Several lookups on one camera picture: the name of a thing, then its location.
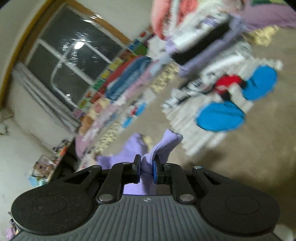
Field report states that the cluttered dark desk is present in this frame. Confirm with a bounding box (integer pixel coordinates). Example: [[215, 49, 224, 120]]
[[28, 138, 80, 187]]

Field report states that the window with white frame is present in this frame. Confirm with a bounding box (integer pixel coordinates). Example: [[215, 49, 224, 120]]
[[1, 1, 130, 109]]

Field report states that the pink rolled quilt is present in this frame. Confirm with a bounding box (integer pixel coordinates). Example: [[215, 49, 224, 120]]
[[151, 0, 199, 40]]

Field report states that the folded lavender garment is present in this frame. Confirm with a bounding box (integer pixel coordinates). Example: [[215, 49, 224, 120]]
[[179, 16, 244, 77]]

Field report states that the folded white grey garment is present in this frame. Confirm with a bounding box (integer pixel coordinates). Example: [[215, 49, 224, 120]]
[[200, 42, 253, 76]]

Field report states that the grey curtain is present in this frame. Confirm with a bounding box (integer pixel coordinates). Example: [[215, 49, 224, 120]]
[[11, 62, 80, 134]]

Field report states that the Mickey Mouse brown blanket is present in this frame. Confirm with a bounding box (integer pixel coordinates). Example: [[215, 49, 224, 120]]
[[86, 29, 295, 229]]

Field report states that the folded black garment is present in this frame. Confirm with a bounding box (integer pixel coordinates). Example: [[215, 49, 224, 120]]
[[172, 21, 230, 65]]

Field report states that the folded white purple floral cloth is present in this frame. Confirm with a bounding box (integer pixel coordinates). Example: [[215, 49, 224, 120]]
[[171, 10, 230, 53]]

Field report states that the cartoon print pillow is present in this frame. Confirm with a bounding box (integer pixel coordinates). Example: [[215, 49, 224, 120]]
[[78, 97, 111, 136]]

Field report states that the purple sweatshirt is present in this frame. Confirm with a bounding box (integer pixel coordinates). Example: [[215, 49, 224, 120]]
[[96, 129, 183, 196]]

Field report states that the colourful alphabet headboard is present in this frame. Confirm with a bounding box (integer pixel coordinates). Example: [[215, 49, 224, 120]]
[[72, 25, 154, 120]]

